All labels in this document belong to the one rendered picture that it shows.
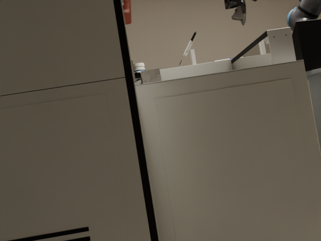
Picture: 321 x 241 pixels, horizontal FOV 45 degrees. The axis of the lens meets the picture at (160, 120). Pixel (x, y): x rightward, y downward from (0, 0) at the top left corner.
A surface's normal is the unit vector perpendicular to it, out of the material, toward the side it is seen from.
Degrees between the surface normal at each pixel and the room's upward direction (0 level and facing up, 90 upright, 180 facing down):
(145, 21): 90
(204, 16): 90
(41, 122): 90
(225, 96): 90
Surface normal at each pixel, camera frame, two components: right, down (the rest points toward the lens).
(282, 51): 0.07, -0.05
